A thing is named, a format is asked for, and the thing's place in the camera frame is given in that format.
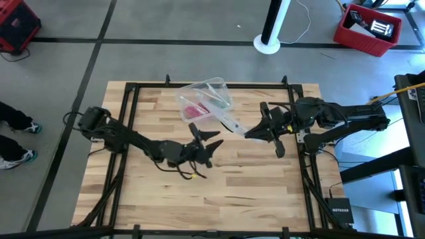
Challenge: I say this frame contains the white tower fan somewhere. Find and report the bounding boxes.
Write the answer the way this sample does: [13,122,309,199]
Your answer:
[253,0,292,55]

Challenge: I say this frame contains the red and black case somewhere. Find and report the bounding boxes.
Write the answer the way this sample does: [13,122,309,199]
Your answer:
[0,0,43,56]

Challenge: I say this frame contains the person's feet at left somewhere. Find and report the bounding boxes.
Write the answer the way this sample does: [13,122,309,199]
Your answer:
[0,101,43,171]

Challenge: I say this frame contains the green bandage pack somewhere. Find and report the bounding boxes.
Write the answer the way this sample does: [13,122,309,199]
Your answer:
[211,98,230,109]

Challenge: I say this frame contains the black Netgear network switch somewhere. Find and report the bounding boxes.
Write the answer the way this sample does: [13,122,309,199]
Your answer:
[324,197,355,224]

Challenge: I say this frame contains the clear plastic storage box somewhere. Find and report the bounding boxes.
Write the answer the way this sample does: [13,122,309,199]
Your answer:
[175,76,249,137]

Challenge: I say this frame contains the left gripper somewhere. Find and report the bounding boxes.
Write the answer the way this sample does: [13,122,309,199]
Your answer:
[181,122,224,169]

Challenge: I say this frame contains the pink elastic bandage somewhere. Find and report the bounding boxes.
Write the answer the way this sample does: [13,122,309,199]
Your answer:
[183,105,204,120]

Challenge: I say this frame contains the black aluminium table frame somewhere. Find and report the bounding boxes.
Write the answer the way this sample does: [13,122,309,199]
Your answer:
[71,74,355,239]

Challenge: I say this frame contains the yellow cable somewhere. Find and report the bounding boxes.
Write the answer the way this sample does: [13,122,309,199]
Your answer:
[368,82,425,106]

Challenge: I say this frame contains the red plastic crate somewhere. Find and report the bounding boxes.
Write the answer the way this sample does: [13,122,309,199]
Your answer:
[333,3,402,58]

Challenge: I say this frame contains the black and white device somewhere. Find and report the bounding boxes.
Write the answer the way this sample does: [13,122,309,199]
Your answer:
[369,19,395,40]

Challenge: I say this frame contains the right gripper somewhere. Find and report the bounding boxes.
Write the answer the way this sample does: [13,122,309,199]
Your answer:
[244,101,294,159]

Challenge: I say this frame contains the small black device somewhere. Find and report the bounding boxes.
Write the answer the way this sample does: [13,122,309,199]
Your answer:
[347,9,365,26]

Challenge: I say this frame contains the black desk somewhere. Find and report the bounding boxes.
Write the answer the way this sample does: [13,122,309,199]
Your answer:
[340,69,425,239]

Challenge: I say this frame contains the black box handle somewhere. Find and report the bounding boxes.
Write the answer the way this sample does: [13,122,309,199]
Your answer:
[220,121,240,133]

